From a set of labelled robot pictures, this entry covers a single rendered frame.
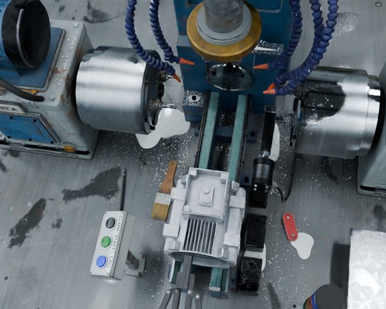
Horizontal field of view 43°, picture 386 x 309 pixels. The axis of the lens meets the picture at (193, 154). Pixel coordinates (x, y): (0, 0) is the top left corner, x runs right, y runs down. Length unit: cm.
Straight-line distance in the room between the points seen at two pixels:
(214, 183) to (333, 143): 34
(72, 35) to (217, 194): 63
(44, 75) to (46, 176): 42
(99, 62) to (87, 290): 68
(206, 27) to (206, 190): 39
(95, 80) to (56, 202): 47
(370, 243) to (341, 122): 35
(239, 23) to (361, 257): 71
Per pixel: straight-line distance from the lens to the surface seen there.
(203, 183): 125
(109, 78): 138
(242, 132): 152
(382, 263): 144
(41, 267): 162
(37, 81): 142
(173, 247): 123
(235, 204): 127
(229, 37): 116
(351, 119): 132
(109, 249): 128
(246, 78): 149
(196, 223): 124
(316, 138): 134
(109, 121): 141
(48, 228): 164
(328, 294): 109
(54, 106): 139
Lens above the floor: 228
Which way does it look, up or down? 66 degrees down
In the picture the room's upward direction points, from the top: 11 degrees counter-clockwise
